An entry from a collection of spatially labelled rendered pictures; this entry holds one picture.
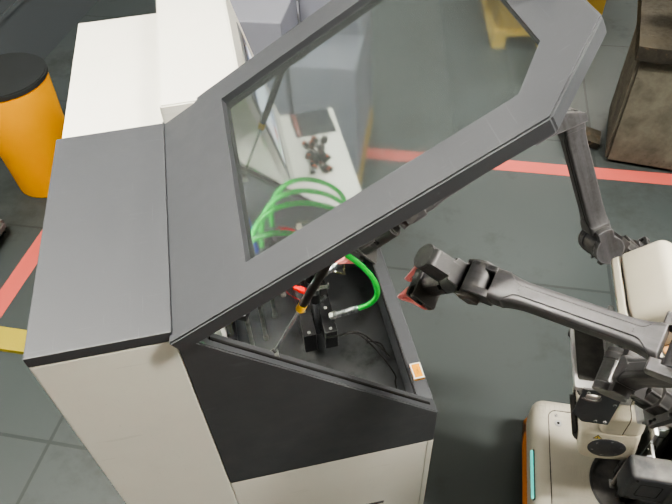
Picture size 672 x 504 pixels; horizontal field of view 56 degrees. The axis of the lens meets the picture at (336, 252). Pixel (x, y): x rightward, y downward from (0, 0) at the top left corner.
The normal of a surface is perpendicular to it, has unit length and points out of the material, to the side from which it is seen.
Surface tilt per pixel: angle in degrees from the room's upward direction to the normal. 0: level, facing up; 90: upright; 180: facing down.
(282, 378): 90
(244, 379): 90
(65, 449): 0
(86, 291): 0
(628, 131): 90
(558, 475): 0
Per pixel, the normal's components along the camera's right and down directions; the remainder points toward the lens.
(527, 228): -0.04, -0.68
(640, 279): -0.69, -0.58
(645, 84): -0.33, 0.70
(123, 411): 0.20, 0.71
